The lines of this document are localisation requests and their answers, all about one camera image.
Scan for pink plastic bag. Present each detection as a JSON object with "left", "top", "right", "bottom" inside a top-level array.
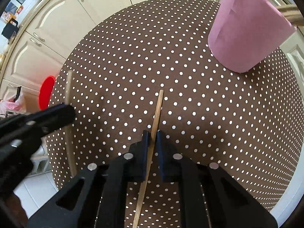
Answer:
[{"left": 0, "top": 92, "right": 26, "bottom": 114}]

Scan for pink paper utensil cup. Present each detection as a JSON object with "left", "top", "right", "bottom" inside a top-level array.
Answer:
[{"left": 208, "top": 0, "right": 296, "bottom": 73}]

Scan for red plastic stool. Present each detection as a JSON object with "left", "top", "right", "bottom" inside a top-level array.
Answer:
[{"left": 38, "top": 76, "right": 56, "bottom": 110}]

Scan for wooden chopstick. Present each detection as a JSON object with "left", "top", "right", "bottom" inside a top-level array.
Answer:
[
  {"left": 64, "top": 70, "right": 78, "bottom": 178},
  {"left": 132, "top": 89, "right": 164, "bottom": 228}
]

